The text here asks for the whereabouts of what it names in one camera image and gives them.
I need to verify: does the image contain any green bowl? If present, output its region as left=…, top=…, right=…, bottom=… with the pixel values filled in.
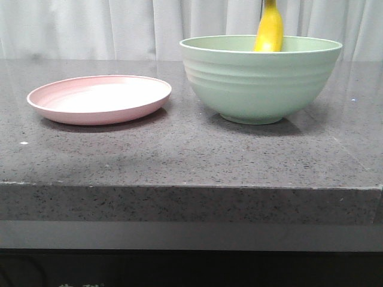
left=180, top=35, right=342, bottom=125

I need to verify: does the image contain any pink plate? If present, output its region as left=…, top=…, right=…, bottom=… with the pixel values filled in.
left=27, top=75, right=172, bottom=126

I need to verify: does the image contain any yellow banana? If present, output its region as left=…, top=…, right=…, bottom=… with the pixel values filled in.
left=253, top=0, right=284, bottom=52

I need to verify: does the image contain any white curtain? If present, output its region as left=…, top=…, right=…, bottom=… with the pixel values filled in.
left=1, top=1, right=382, bottom=62

